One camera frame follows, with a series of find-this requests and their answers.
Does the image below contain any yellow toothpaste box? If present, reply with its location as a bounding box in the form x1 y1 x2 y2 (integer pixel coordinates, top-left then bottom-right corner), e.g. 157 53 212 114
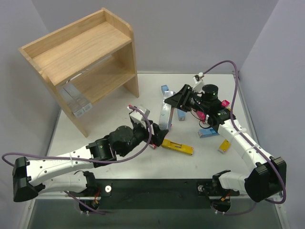
218 139 231 154
161 139 193 156

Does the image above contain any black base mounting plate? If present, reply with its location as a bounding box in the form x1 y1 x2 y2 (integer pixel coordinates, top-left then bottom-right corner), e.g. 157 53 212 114
68 179 232 210

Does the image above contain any blue toothpaste box middle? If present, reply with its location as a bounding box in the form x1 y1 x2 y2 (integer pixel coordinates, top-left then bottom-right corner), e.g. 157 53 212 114
176 109 186 121

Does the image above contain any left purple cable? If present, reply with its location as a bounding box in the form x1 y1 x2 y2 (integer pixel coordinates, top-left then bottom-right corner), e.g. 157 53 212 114
1 106 153 215

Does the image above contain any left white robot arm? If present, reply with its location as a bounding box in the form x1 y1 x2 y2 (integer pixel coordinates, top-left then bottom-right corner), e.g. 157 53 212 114
12 123 169 202

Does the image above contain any aluminium frame rail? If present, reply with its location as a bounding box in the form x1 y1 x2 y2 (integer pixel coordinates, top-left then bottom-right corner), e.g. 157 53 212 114
27 177 284 200

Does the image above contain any purple cable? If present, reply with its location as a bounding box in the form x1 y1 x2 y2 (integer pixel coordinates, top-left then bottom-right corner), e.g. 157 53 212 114
202 60 286 216
1 106 153 215

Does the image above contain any wooden two-tier shelf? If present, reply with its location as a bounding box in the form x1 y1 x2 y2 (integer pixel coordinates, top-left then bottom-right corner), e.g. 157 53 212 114
19 8 139 136

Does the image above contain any silver toothpaste box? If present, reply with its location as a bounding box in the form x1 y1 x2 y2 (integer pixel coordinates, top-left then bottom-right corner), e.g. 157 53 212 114
64 83 92 112
59 88 84 118
158 91 174 130

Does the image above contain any blue toothpaste box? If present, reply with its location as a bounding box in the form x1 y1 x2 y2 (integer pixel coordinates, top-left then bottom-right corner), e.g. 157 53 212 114
198 128 219 138
161 85 169 95
176 109 186 121

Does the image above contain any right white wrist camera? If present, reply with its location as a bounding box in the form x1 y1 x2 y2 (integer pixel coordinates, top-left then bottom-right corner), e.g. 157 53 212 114
193 72 204 93

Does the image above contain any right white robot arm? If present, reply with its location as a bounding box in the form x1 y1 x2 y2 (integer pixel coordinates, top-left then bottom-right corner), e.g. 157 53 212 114
165 84 286 202

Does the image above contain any yellow toothpaste box front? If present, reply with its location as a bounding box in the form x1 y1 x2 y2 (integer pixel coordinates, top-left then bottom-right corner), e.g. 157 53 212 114
161 139 193 156

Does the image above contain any blue toothpaste box near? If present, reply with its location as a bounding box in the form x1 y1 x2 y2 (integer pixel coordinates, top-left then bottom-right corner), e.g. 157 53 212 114
198 128 219 138

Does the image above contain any yellow toothpaste box near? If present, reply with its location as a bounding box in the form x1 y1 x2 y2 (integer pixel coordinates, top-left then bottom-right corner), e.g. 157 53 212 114
218 139 231 154

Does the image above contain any blue toothpaste box far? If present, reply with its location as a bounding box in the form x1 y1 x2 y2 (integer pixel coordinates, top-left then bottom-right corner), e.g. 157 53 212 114
161 85 169 95

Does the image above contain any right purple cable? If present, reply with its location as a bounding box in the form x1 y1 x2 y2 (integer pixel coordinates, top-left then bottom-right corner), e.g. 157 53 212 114
202 60 286 216

